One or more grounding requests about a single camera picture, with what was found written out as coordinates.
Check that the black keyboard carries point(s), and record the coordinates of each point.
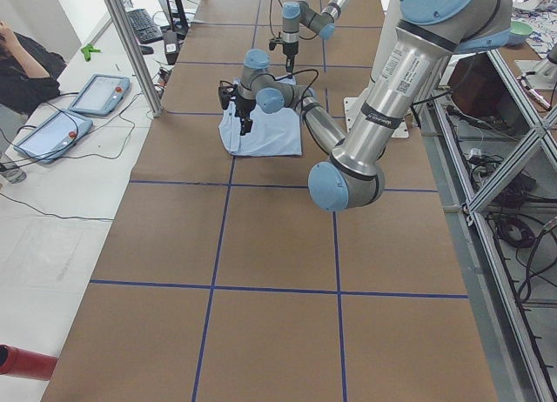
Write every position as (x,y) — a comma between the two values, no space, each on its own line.
(146,31)

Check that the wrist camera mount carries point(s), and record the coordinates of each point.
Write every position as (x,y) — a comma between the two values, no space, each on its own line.
(274,42)
(227,92)

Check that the green bowl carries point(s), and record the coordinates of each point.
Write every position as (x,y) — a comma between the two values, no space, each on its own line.
(519,32)

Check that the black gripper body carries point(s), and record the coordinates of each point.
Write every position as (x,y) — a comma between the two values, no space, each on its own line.
(242,104)
(289,50)

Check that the seated person in black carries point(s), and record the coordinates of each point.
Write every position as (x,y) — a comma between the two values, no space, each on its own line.
(29,72)

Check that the upper teach pendant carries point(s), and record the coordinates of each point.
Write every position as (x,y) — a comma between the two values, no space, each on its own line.
(100,96)

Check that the lower teach pendant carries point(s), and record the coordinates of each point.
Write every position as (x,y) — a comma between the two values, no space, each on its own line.
(53,137)

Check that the aluminium frame cabinet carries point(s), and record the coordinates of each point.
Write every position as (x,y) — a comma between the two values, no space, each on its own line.
(498,184)

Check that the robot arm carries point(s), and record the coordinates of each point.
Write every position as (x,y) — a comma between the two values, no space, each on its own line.
(416,36)
(299,13)

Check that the red fire extinguisher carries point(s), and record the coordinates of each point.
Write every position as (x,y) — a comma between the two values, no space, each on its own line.
(20,363)

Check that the light blue t-shirt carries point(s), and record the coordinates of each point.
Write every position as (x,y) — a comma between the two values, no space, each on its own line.
(275,128)

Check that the aluminium frame post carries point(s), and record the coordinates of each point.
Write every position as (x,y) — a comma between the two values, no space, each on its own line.
(132,50)

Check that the teach pendant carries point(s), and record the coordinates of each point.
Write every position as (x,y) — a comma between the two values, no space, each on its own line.
(53,137)
(100,96)

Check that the green clip tool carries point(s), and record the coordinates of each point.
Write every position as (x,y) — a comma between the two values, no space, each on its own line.
(88,50)

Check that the clear water bottle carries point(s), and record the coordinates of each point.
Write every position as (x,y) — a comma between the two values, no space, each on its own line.
(11,171)

